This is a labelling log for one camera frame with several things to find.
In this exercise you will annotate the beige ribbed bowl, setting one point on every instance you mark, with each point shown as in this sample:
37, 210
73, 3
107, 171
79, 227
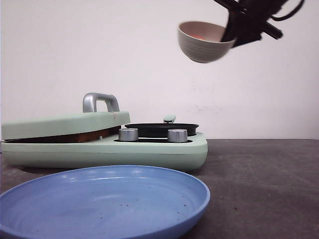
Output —
201, 41

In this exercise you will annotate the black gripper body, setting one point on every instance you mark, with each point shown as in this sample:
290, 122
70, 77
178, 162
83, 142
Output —
254, 15

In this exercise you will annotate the right silver control knob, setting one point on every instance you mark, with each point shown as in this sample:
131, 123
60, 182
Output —
177, 135

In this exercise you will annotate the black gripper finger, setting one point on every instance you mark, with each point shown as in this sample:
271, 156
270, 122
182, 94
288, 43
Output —
247, 38
231, 27

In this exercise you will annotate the black frying pan green handle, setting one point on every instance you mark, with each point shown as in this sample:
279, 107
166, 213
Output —
160, 130

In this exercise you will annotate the blue round plate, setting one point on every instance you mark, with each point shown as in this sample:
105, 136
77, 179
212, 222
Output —
108, 202

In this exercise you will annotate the left silver control knob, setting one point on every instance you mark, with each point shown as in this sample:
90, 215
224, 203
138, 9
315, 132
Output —
128, 134

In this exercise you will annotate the white bread slice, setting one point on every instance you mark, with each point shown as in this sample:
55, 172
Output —
94, 135

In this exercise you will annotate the silver control knob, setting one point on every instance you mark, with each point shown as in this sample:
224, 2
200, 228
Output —
128, 134
177, 135

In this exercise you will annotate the mint green breakfast maker base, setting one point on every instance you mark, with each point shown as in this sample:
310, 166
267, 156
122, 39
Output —
109, 151

